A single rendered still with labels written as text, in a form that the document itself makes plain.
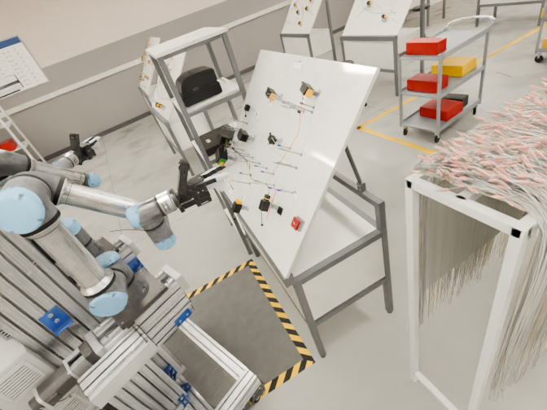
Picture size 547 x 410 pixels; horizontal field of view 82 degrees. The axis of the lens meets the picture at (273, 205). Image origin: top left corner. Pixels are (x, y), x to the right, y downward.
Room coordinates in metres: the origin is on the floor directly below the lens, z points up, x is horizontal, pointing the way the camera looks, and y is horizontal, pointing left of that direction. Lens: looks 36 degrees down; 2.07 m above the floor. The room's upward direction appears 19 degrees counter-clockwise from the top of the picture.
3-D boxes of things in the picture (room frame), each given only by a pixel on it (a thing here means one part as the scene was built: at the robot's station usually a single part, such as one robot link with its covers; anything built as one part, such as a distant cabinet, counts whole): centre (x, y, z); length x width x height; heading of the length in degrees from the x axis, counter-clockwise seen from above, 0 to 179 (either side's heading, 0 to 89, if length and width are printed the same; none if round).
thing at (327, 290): (1.70, -0.12, 0.60); 1.17 x 0.58 x 0.40; 14
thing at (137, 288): (0.99, 0.69, 1.21); 0.15 x 0.15 x 0.10
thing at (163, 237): (0.93, 0.41, 1.46); 0.11 x 0.08 x 0.11; 12
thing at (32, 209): (0.85, 0.67, 1.54); 0.15 x 0.12 x 0.55; 12
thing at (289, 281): (1.62, 0.19, 0.83); 1.18 x 0.05 x 0.06; 14
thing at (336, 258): (1.70, -0.11, 0.40); 1.18 x 0.60 x 0.80; 14
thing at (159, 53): (2.57, 0.22, 0.93); 0.61 x 0.50 x 1.85; 14
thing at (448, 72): (3.34, -2.35, 0.54); 0.99 x 0.50 x 1.08; 114
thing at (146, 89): (7.05, 1.43, 0.83); 1.18 x 0.72 x 1.65; 17
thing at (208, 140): (2.50, 0.26, 1.09); 0.35 x 0.33 x 0.07; 14
